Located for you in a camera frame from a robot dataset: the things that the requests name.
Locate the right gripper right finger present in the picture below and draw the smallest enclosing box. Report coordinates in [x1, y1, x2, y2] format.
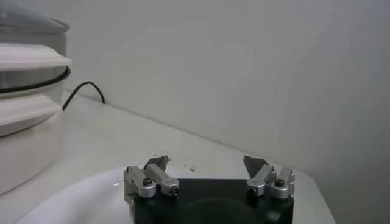
[243, 155, 296, 200]

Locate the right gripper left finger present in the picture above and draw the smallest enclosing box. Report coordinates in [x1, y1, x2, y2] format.
[123, 155, 180, 201]

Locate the round glass pot lid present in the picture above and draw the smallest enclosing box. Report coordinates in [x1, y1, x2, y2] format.
[0, 10, 71, 35]

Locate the round white plate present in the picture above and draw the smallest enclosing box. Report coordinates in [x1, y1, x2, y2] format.
[15, 166, 336, 224]

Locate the white electric cooker base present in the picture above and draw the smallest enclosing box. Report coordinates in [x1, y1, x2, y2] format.
[0, 82, 66, 195]

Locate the black cooker power cord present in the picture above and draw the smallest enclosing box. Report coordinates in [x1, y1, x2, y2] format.
[62, 81, 106, 111]

